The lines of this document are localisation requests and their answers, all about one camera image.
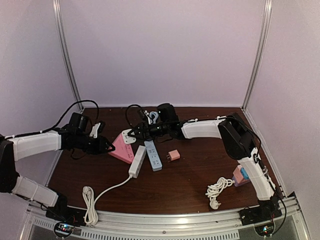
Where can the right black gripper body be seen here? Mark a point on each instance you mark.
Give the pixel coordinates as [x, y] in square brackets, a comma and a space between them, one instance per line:
[152, 133]

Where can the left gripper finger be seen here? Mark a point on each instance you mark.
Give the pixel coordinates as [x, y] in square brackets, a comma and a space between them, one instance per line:
[105, 144]
[104, 151]

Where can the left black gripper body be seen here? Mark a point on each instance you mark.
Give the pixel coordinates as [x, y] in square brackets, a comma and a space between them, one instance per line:
[91, 148]

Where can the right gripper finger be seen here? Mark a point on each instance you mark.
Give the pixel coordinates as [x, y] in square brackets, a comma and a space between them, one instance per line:
[136, 129]
[133, 135]

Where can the light pink usb charger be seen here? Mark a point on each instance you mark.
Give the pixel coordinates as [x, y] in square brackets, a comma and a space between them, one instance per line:
[173, 155]

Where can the white power strip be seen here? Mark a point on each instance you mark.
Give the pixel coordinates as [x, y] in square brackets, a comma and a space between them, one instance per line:
[137, 162]

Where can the light blue power strip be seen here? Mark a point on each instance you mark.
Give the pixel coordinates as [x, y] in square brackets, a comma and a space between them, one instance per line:
[153, 156]

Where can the small white cube adapter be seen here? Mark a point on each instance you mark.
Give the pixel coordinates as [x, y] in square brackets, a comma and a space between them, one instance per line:
[126, 138]

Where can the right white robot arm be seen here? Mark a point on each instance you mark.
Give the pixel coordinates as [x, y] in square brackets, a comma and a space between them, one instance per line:
[238, 139]

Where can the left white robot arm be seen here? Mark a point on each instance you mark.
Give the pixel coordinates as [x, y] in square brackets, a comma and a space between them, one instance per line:
[13, 149]

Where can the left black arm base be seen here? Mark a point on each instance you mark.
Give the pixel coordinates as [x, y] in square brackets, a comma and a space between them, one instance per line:
[63, 213]

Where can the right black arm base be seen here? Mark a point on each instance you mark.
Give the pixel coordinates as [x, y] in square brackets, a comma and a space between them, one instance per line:
[265, 211]

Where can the light pink cube adapter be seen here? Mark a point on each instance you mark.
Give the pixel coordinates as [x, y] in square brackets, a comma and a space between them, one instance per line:
[237, 173]

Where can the blue cube adapter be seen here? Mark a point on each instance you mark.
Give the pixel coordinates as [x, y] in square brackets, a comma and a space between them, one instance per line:
[244, 174]

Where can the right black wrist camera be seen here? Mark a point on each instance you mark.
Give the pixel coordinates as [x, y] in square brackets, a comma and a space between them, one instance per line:
[167, 112]

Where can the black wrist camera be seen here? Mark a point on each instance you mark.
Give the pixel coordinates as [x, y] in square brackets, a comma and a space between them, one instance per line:
[78, 123]
[167, 112]

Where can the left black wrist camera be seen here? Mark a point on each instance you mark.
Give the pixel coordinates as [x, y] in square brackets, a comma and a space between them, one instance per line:
[78, 123]

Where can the left aluminium frame post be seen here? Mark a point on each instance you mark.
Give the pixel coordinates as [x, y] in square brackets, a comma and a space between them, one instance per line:
[64, 48]

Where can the aluminium frame post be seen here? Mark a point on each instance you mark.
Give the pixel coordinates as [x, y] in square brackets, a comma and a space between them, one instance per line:
[264, 31]
[64, 48]

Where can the aluminium front rail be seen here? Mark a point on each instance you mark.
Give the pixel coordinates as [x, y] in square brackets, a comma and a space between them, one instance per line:
[219, 225]

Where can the right aluminium frame post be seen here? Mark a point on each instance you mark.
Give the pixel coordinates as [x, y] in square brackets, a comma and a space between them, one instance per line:
[264, 31]

